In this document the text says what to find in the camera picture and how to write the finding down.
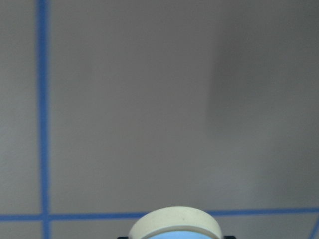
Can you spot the blue and cream bell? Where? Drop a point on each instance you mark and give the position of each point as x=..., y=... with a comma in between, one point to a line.
x=175, y=219

